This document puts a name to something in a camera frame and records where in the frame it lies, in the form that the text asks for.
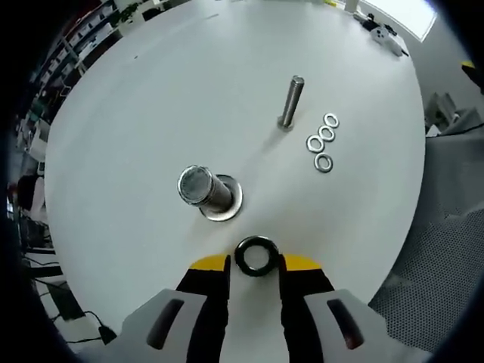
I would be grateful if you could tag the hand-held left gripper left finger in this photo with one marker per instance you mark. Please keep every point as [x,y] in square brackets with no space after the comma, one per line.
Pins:
[204,302]

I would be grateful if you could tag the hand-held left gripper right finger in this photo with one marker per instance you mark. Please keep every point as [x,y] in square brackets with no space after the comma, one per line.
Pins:
[302,302]

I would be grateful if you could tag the large threaded steel stud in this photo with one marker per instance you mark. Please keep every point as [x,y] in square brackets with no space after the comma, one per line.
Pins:
[196,185]

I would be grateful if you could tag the small threaded steel stud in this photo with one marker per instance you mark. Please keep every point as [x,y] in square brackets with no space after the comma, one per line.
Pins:
[292,102]

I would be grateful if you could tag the white game controller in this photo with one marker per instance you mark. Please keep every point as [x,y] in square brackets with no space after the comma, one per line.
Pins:
[379,35]
[395,47]

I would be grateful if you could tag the grey mesh office chair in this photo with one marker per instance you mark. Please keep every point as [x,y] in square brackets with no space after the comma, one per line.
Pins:
[435,246]

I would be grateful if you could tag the storage shelf with white bins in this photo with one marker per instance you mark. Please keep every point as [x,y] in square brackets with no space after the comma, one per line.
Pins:
[72,45]

